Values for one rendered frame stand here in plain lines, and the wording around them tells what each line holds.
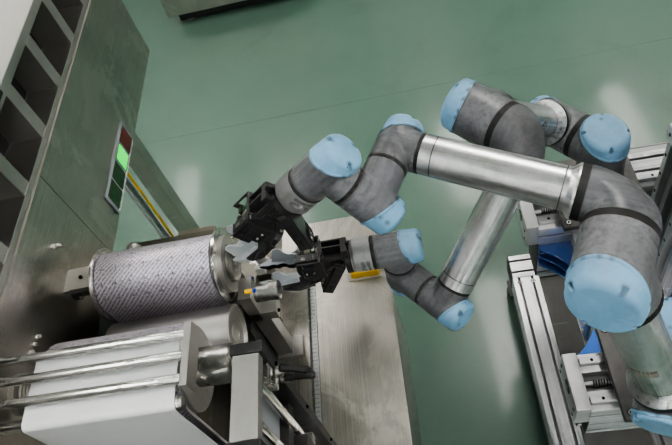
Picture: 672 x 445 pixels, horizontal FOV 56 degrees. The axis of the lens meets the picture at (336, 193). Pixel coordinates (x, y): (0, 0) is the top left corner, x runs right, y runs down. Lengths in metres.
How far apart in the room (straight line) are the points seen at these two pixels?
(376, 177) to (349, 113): 2.19
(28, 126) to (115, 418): 0.65
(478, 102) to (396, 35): 2.35
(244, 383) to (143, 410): 0.15
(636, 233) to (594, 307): 0.12
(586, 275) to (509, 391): 1.47
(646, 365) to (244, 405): 0.66
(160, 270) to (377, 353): 0.54
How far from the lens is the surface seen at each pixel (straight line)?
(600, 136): 1.64
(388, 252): 1.33
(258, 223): 1.12
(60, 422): 1.06
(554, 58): 3.39
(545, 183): 1.07
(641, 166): 1.99
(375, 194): 1.04
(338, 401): 1.47
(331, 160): 0.99
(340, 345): 1.52
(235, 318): 1.30
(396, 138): 1.11
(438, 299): 1.37
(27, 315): 1.28
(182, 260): 1.25
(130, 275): 1.29
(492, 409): 2.38
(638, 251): 1.00
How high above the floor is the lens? 2.26
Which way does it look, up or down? 51 degrees down
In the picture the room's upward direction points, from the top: 19 degrees counter-clockwise
